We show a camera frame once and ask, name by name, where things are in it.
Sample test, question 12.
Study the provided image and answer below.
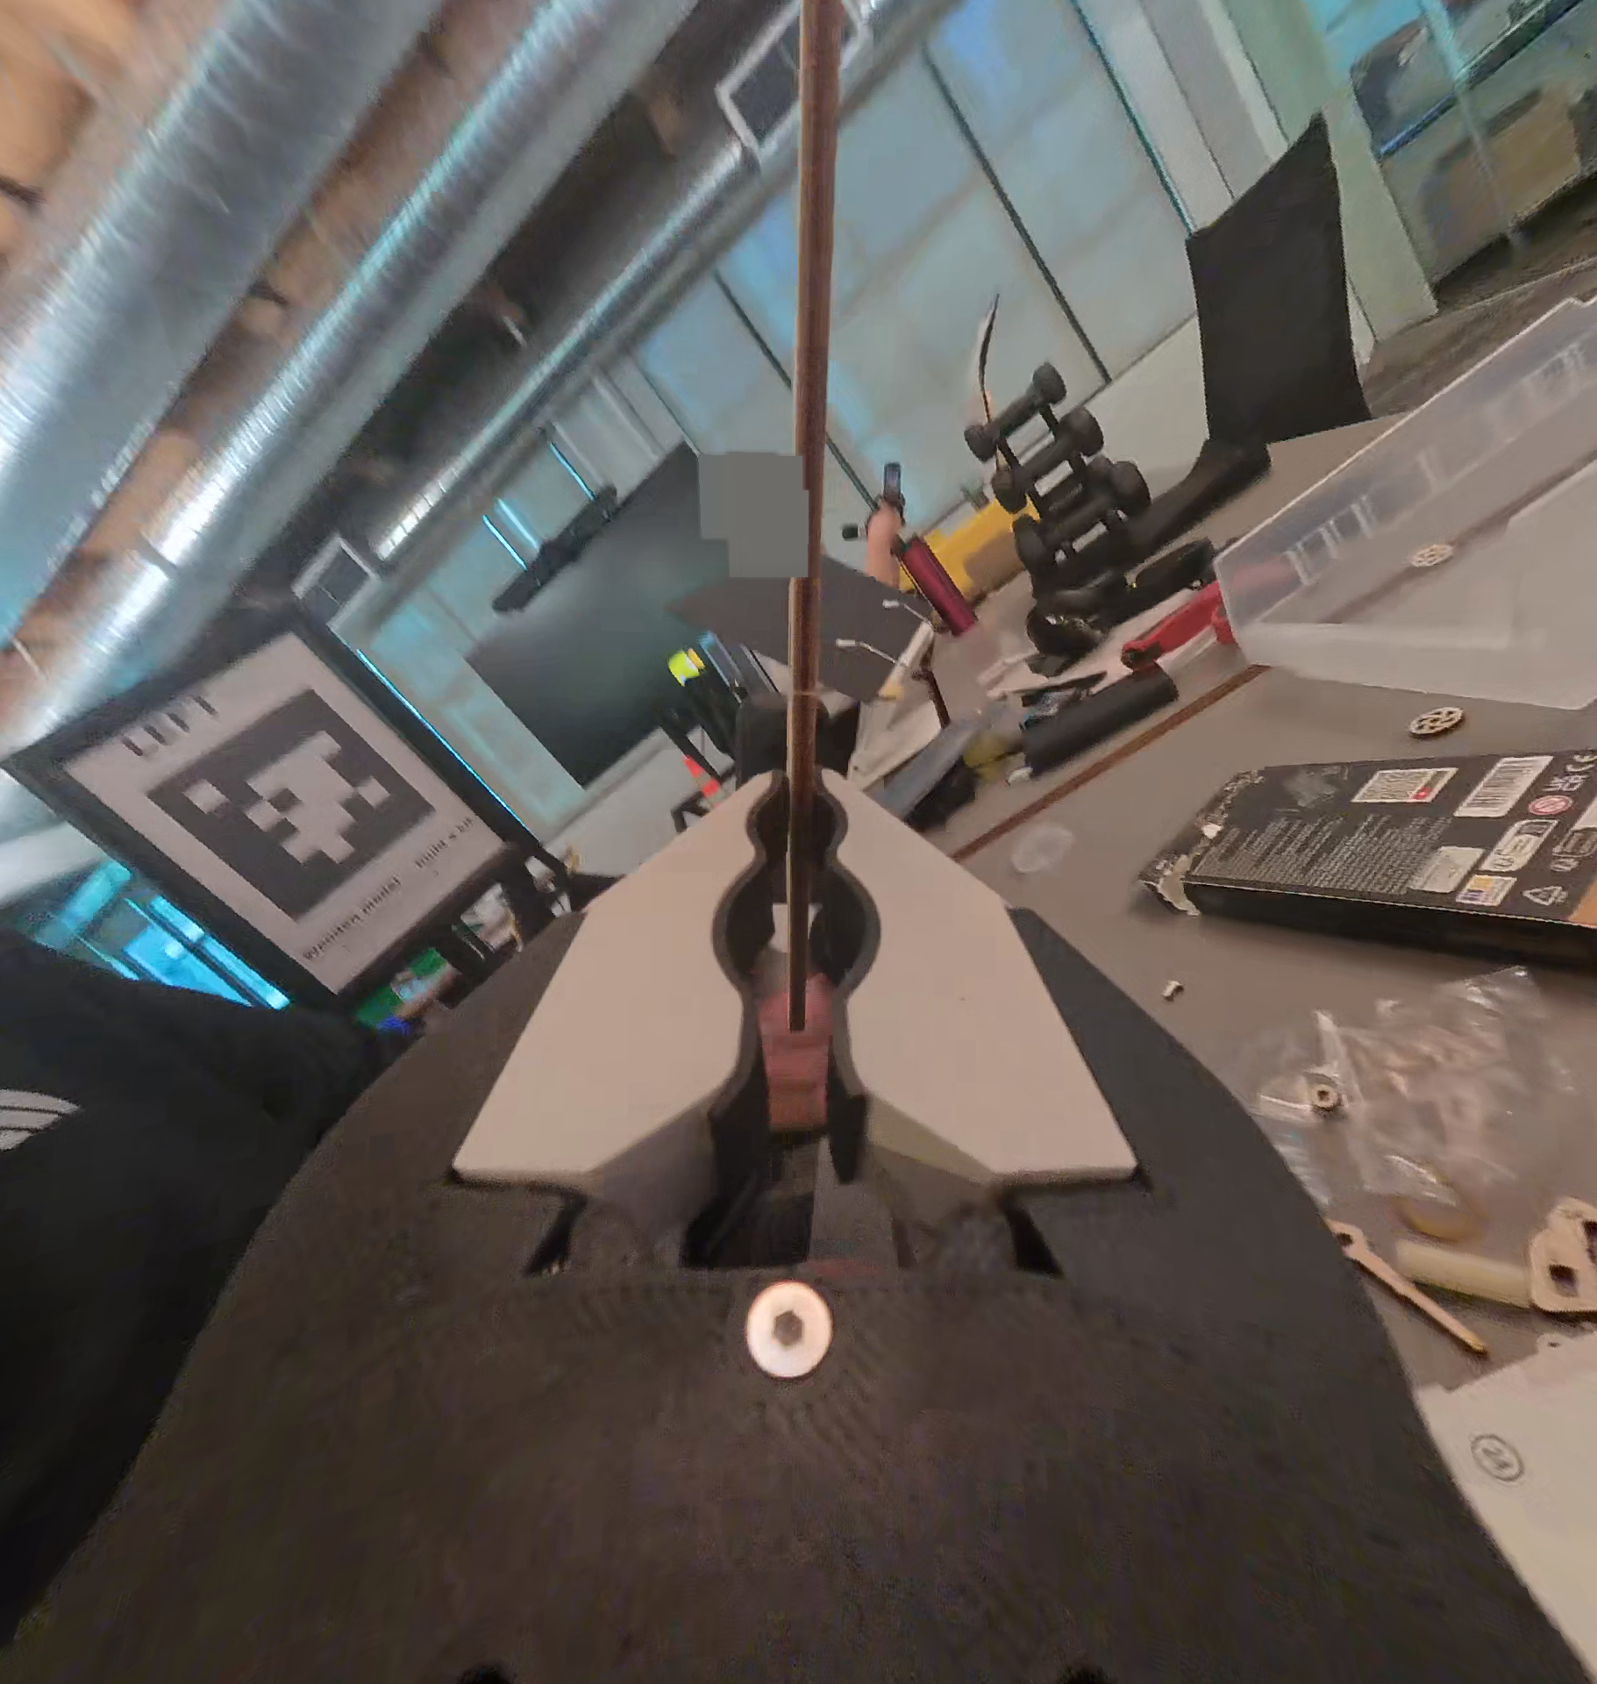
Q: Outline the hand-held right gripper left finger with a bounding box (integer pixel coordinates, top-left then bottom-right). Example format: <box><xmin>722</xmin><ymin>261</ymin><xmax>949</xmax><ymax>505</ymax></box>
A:
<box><xmin>452</xmin><ymin>768</ymin><xmax>793</xmax><ymax>1270</ymax></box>

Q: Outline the red bottle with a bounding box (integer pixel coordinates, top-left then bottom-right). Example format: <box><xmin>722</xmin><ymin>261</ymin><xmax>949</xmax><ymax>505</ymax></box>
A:
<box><xmin>897</xmin><ymin>530</ymin><xmax>981</xmax><ymax>635</ymax></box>

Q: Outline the pale wax stick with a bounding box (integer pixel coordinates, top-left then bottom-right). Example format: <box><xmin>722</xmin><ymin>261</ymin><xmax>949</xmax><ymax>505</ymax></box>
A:
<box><xmin>1393</xmin><ymin>1238</ymin><xmax>1537</xmax><ymax>1306</ymax></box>

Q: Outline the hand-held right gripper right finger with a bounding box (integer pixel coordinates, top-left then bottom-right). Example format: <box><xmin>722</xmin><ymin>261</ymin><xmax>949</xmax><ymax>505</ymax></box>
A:
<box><xmin>814</xmin><ymin>774</ymin><xmax>1139</xmax><ymax>1244</ymax></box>

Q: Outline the clear plastic bag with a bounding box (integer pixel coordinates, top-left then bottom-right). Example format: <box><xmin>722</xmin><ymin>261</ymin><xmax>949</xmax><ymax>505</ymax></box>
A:
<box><xmin>1239</xmin><ymin>966</ymin><xmax>1596</xmax><ymax>1244</ymax></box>

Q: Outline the blue translucent case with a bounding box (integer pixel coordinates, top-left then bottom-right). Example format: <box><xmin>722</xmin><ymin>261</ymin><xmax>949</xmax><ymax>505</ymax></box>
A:
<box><xmin>878</xmin><ymin>716</ymin><xmax>1013</xmax><ymax>829</ymax></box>

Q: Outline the black wall monitor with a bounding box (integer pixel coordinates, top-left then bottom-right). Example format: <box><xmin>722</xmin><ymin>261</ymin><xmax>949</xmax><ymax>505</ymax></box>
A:
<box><xmin>463</xmin><ymin>445</ymin><xmax>715</xmax><ymax>791</ymax></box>

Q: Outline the silver ventilation duct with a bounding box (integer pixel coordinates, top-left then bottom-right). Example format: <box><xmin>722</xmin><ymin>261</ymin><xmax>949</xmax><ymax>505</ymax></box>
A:
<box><xmin>155</xmin><ymin>0</ymin><xmax>906</xmax><ymax>620</ymax></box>
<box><xmin>0</xmin><ymin>0</ymin><xmax>498</xmax><ymax>699</ymax></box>

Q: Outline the wooden parts sheet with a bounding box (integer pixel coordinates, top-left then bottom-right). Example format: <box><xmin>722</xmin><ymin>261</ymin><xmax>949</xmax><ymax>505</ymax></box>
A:
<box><xmin>782</xmin><ymin>0</ymin><xmax>842</xmax><ymax>1041</ymax></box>

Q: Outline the clear plastic storage box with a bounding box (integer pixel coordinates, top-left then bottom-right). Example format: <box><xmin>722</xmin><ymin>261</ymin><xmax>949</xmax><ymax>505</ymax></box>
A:
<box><xmin>1212</xmin><ymin>242</ymin><xmax>1597</xmax><ymax>712</ymax></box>

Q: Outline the red handled tool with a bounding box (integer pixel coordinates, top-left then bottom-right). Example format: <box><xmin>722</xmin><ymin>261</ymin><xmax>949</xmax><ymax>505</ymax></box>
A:
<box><xmin>1120</xmin><ymin>584</ymin><xmax>1235</xmax><ymax>669</ymax></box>

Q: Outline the black model kit box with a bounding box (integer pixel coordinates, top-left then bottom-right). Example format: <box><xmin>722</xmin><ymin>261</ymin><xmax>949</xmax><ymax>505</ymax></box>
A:
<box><xmin>1135</xmin><ymin>748</ymin><xmax>1597</xmax><ymax>977</ymax></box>

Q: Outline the white tablet stand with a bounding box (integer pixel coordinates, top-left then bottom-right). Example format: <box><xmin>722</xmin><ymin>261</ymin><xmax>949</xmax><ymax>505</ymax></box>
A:
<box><xmin>1413</xmin><ymin>1347</ymin><xmax>1597</xmax><ymax>1684</ymax></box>

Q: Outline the person's right hand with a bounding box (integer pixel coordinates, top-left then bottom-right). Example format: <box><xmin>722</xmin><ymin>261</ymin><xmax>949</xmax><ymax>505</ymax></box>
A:
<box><xmin>760</xmin><ymin>971</ymin><xmax>840</xmax><ymax>1135</ymax></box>

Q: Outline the slotted oval wooden plate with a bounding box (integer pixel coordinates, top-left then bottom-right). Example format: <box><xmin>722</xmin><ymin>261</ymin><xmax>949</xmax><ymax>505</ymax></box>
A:
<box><xmin>1528</xmin><ymin>1197</ymin><xmax>1597</xmax><ymax>1317</ymax></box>

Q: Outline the long wooden lever piece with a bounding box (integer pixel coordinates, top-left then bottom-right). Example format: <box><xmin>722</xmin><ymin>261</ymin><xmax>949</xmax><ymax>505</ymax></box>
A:
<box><xmin>1325</xmin><ymin>1216</ymin><xmax>1491</xmax><ymax>1357</ymax></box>

